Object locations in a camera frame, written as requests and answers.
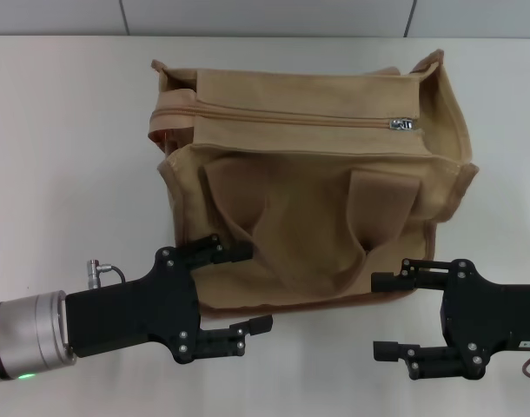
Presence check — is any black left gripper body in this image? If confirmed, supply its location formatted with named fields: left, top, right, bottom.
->
left=63, top=246, right=202, bottom=366

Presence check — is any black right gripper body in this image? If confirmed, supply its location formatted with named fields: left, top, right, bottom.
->
left=437, top=259, right=530, bottom=381

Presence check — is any khaki canvas food bag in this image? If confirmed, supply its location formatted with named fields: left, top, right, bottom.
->
left=148, top=50, right=481, bottom=317

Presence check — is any silver metal zipper pull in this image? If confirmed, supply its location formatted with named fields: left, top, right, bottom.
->
left=388, top=116, right=417, bottom=132

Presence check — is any left gripper cable with plug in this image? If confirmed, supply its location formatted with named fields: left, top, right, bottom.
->
left=87, top=258, right=127, bottom=288

